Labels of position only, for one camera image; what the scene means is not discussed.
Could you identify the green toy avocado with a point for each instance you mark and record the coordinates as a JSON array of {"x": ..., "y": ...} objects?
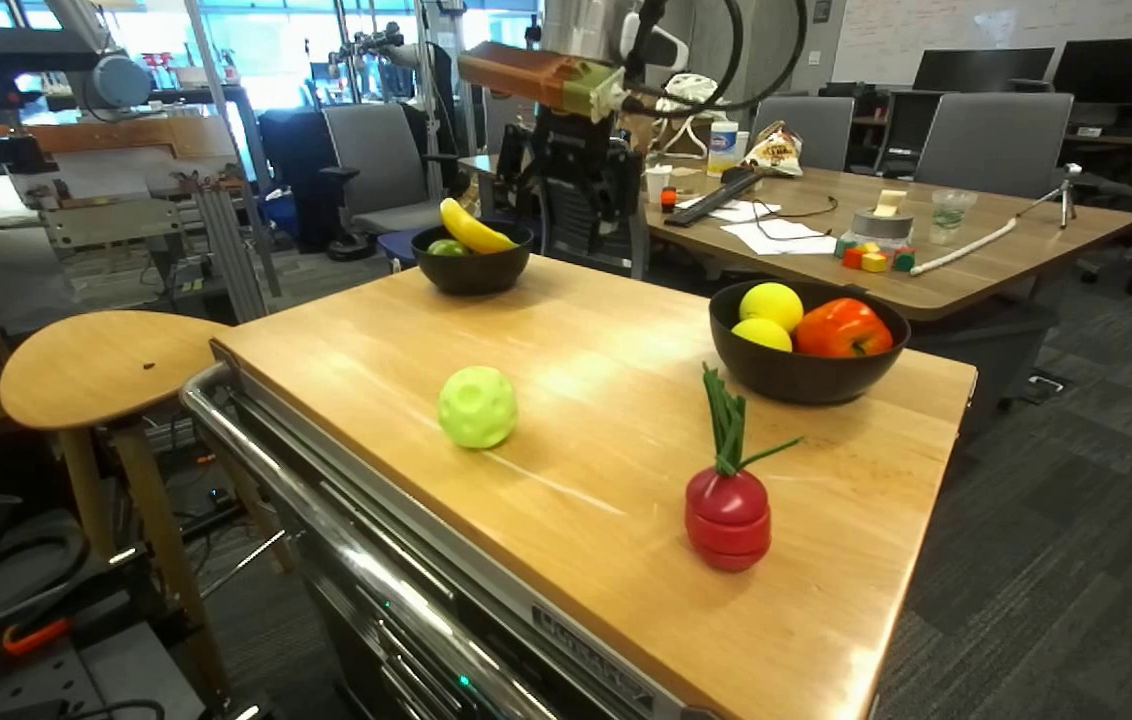
[{"x": 446, "y": 249}]

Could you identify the yellow toy banana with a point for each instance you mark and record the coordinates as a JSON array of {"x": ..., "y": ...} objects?
[{"x": 469, "y": 231}]

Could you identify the black bowl far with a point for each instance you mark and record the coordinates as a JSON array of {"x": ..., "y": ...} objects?
[{"x": 797, "y": 377}]

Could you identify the yellow ball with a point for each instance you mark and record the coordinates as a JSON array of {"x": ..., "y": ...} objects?
[
  {"x": 775, "y": 300},
  {"x": 765, "y": 334}
]

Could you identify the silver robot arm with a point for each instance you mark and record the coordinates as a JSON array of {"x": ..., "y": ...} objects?
[{"x": 718, "y": 66}]

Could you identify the white paper sheet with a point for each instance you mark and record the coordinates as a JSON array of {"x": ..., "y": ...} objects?
[{"x": 783, "y": 239}]

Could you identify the black bowl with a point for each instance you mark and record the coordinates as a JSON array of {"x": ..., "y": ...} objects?
[
  {"x": 469, "y": 275},
  {"x": 797, "y": 377}
]

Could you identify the wooden desk left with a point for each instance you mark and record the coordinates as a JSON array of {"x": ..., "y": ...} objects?
[{"x": 994, "y": 244}]

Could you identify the red toy radish green leaves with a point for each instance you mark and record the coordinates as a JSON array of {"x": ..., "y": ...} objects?
[{"x": 724, "y": 506}]

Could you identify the light green dimpled ball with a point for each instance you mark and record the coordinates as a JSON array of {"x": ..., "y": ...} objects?
[{"x": 478, "y": 410}]

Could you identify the metal cart handle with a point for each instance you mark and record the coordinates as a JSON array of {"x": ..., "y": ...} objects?
[{"x": 393, "y": 620}]

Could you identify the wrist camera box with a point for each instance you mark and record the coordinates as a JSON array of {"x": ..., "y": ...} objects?
[{"x": 565, "y": 84}]

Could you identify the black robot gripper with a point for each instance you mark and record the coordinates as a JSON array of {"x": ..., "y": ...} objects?
[{"x": 568, "y": 189}]

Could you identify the black bowl near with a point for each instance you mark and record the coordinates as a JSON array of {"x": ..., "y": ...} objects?
[{"x": 469, "y": 275}]

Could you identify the red orange toy apple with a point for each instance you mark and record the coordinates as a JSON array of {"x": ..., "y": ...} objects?
[{"x": 842, "y": 329}]

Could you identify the colourful toy blocks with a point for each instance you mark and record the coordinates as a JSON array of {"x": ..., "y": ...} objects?
[{"x": 875, "y": 259}]

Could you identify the round wooden stool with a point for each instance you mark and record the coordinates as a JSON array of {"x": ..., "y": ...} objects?
[{"x": 109, "y": 371}]

